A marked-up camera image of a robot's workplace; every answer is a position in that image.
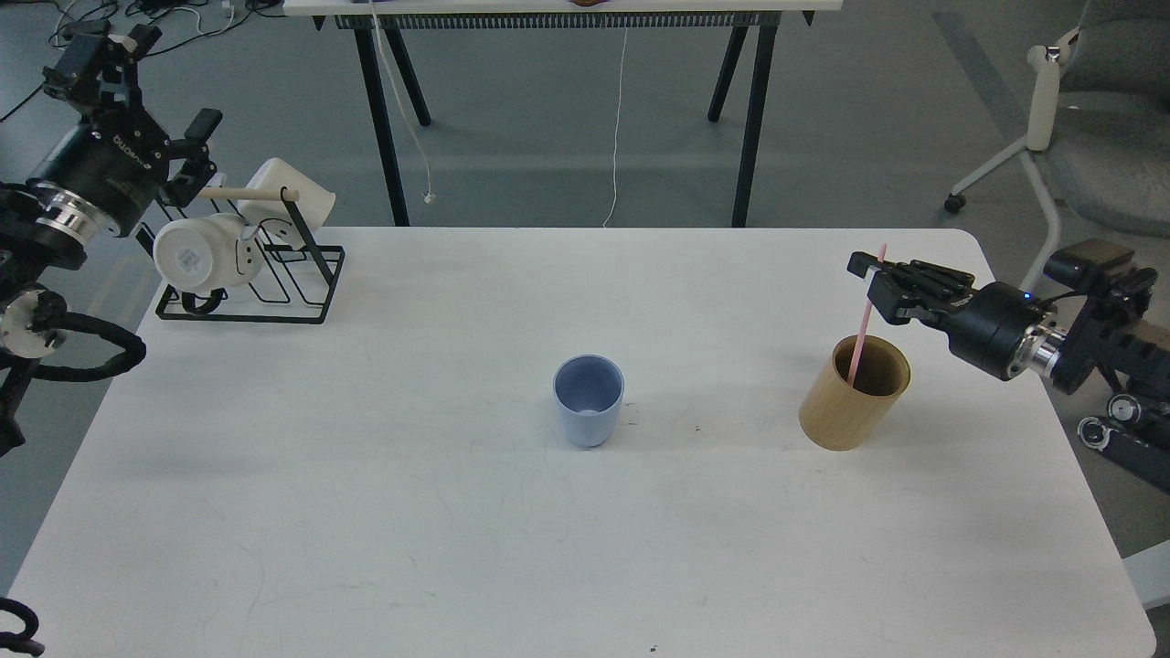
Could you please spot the cream mug on rack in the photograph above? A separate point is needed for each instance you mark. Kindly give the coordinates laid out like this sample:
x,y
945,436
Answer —
x,y
285,203

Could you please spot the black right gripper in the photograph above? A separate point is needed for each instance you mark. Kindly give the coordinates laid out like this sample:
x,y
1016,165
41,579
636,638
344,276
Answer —
x,y
986,327

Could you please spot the pink chopstick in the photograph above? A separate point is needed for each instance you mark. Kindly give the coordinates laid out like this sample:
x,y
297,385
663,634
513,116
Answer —
x,y
861,334

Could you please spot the bamboo cylinder holder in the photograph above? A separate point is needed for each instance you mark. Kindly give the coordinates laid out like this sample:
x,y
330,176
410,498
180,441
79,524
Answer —
x,y
838,413

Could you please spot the grey office chair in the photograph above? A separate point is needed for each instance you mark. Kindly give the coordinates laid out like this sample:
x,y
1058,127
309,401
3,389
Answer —
x,y
1110,166

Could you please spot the background trestle table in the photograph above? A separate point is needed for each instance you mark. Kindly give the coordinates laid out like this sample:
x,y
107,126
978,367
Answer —
x,y
551,55

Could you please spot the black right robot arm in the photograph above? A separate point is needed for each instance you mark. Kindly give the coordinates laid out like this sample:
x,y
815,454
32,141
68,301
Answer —
x,y
1109,337

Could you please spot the white mug on rack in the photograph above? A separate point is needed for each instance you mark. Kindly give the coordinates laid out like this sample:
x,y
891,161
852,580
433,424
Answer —
x,y
198,255

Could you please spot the black wire mug rack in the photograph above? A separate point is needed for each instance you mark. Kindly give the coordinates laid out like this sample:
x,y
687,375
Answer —
x,y
294,286

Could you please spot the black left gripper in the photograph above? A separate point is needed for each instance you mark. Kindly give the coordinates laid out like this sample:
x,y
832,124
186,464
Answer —
x,y
104,174

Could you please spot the blue plastic cup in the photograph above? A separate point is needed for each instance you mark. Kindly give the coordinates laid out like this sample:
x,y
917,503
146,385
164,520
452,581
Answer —
x,y
588,390

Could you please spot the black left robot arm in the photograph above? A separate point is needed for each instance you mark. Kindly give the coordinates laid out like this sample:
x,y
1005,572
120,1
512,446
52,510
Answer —
x,y
42,338

